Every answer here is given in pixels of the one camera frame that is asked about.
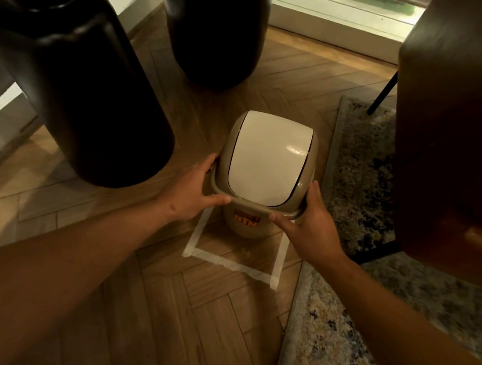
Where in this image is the white masking tape square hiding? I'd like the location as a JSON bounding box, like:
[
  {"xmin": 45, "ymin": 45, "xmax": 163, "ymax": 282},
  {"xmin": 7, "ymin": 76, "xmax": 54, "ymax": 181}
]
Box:
[{"xmin": 179, "ymin": 202, "xmax": 292, "ymax": 291}]

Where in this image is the person's left forearm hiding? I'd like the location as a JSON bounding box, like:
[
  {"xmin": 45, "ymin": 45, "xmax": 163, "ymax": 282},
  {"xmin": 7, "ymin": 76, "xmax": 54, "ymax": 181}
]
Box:
[{"xmin": 0, "ymin": 180, "xmax": 177, "ymax": 365}]

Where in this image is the white window frame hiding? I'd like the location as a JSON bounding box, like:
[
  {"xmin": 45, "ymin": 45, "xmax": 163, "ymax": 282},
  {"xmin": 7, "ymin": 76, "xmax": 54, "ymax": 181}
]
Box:
[{"xmin": 264, "ymin": 0, "xmax": 435, "ymax": 69}]

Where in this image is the large black vase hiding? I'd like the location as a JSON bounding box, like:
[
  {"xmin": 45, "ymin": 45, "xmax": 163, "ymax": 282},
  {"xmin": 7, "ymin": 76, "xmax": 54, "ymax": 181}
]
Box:
[
  {"xmin": 0, "ymin": 0, "xmax": 194, "ymax": 196},
  {"xmin": 143, "ymin": 0, "xmax": 273, "ymax": 96}
]

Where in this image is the speckled grey patterned rug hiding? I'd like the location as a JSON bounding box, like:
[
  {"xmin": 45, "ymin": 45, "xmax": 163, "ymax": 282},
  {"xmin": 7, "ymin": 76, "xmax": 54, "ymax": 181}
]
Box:
[{"xmin": 274, "ymin": 91, "xmax": 482, "ymax": 365}]

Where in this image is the person's left hand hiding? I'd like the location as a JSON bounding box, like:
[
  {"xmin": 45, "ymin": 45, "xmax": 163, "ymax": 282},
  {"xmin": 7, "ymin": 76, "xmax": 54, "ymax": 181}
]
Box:
[{"xmin": 151, "ymin": 146, "xmax": 238, "ymax": 231}]

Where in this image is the person's right forearm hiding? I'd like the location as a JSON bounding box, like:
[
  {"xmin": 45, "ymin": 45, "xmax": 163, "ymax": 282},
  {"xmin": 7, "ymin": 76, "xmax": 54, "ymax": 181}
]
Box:
[{"xmin": 294, "ymin": 249, "xmax": 482, "ymax": 365}]

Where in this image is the brown leather chair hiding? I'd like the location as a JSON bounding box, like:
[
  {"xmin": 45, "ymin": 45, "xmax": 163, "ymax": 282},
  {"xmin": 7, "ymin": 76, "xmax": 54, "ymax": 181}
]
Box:
[{"xmin": 345, "ymin": 0, "xmax": 482, "ymax": 292}]

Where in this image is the beige swing-lid trash bin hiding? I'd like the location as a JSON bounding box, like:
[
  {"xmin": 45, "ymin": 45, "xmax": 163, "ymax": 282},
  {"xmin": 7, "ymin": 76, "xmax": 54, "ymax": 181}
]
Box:
[{"xmin": 203, "ymin": 106, "xmax": 322, "ymax": 247}]

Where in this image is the person's right hand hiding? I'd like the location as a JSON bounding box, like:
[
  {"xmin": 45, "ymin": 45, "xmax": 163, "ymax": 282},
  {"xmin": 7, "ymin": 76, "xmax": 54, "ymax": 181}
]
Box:
[{"xmin": 262, "ymin": 175, "xmax": 358, "ymax": 274}]

